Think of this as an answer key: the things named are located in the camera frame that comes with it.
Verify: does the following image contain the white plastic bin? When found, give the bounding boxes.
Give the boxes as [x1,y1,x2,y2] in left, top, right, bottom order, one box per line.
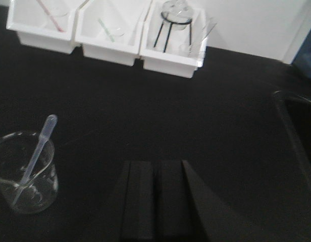
[75,1,152,66]
[6,1,86,54]
[139,1,209,78]

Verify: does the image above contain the black wire tripod stand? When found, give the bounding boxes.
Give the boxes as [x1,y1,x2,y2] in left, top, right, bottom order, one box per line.
[153,11,193,53]

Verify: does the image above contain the left white plastic bin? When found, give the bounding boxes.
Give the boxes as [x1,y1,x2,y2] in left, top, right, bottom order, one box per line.
[6,1,86,54]

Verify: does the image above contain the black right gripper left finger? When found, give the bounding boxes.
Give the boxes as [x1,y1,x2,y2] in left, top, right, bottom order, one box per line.
[112,161,154,241]

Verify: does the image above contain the clear glass rod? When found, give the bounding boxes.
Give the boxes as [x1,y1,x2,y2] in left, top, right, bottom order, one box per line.
[188,21,217,57]

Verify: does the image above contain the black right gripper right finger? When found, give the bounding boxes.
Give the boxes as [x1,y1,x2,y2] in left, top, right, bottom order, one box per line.
[156,160,262,241]

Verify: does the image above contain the right white plastic bin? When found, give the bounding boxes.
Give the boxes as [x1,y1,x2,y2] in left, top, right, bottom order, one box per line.
[139,1,209,78]

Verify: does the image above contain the black sink basin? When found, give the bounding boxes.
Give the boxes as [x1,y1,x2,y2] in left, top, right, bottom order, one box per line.
[272,90,311,194]

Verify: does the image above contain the clear plastic pipette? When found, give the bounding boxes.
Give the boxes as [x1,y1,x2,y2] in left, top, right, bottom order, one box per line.
[12,114,58,205]

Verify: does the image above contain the small glass dish left bin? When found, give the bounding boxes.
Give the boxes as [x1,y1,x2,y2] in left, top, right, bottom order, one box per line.
[46,0,69,17]

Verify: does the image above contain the small glass dish bin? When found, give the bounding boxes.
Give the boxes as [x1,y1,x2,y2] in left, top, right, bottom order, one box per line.
[46,0,69,17]
[109,26,126,39]
[179,43,192,57]

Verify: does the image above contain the blue object at right edge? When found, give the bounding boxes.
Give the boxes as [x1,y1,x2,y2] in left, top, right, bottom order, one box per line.
[292,30,311,80]

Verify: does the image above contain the small glass dish middle bin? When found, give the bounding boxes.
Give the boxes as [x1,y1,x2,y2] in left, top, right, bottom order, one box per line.
[109,26,126,39]

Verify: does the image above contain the small glass dish right bin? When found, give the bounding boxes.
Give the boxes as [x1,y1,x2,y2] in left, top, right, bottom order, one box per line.
[179,43,192,57]

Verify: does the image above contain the clear glass beaker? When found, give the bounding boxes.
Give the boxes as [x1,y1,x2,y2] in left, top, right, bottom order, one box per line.
[0,131,59,214]

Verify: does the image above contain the red stirring rod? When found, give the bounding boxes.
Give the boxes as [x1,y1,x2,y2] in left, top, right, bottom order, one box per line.
[37,0,64,32]

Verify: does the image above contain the round glass flask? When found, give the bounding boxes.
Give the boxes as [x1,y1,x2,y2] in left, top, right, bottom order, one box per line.
[162,0,193,30]

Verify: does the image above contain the middle white plastic bin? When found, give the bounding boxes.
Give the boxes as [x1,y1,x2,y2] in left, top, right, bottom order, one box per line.
[75,1,152,66]

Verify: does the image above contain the green stirring rod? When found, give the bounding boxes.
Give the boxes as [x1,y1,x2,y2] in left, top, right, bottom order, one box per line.
[98,18,115,42]

